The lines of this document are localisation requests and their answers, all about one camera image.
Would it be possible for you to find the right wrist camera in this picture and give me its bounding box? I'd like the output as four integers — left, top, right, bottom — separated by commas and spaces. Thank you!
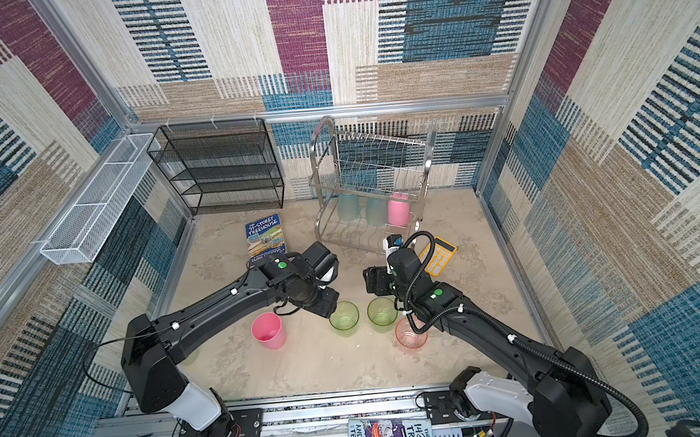
383, 233, 403, 257

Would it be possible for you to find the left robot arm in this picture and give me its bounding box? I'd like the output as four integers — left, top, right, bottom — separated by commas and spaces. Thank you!
119, 241, 340, 437

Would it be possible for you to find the clear pink cup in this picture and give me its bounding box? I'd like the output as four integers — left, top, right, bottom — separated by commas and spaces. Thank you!
395, 317, 429, 350

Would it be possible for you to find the silver metal dish rack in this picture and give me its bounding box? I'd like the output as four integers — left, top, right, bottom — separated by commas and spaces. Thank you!
309, 117, 436, 254

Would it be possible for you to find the white wire wall basket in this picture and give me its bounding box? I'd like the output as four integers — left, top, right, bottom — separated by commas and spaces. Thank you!
39, 134, 153, 265

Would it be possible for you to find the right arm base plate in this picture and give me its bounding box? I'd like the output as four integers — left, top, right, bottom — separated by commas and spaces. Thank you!
416, 390, 480, 425

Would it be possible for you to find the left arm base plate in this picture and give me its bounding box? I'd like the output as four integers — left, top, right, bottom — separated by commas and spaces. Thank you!
178, 408, 264, 437

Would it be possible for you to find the blue treehouse book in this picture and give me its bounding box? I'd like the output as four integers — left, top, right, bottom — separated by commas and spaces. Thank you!
246, 213, 287, 265

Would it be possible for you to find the pink cup front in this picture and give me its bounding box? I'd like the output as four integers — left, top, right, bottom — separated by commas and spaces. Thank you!
250, 313, 286, 351

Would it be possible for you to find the teal cup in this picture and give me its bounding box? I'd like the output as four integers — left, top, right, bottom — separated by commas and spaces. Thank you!
365, 197, 388, 227
338, 193, 361, 223

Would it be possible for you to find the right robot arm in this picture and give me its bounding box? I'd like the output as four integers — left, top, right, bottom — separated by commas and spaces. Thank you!
362, 247, 650, 437

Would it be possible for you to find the frosted green cup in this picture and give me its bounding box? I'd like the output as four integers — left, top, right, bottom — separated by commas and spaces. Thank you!
180, 349, 200, 367

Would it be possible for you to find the black mesh shelf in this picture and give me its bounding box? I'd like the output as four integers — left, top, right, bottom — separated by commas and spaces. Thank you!
147, 118, 285, 216

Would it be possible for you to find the yellow calculator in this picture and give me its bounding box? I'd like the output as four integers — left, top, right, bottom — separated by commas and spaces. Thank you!
425, 236, 457, 277

